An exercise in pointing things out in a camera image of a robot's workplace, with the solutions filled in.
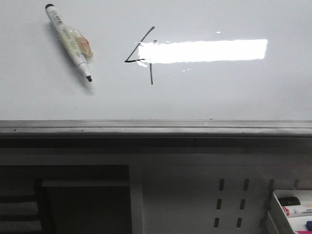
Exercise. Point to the black marker cap in tray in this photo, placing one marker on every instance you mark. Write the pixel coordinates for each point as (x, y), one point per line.
(289, 201)

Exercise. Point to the white whiteboard marker with tape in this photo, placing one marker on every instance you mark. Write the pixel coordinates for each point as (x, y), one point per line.
(76, 45)

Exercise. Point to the white whiteboard aluminium frame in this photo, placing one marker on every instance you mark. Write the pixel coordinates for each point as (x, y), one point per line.
(160, 67)

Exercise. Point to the dark shelf unit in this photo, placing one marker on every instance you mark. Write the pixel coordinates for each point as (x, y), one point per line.
(65, 200)

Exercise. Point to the white storage tray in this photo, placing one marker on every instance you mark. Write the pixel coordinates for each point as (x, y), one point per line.
(290, 219)

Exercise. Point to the white pegboard panel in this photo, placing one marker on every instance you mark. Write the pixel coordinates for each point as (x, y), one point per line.
(210, 194)

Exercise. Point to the blue marker in tray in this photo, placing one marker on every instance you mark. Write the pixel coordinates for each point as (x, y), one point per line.
(309, 225)

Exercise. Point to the red white marker in tray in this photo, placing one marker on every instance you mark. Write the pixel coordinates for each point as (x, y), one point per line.
(297, 211)

